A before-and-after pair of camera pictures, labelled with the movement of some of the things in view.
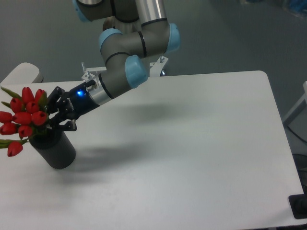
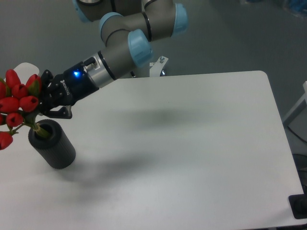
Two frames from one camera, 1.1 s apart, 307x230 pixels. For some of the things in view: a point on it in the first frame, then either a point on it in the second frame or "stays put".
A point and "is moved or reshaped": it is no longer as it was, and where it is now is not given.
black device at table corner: x=298 y=204 stays put
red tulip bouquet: x=28 y=111 is moved or reshaped
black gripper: x=74 y=104 to x=66 y=88
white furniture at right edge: x=304 y=98 stays put
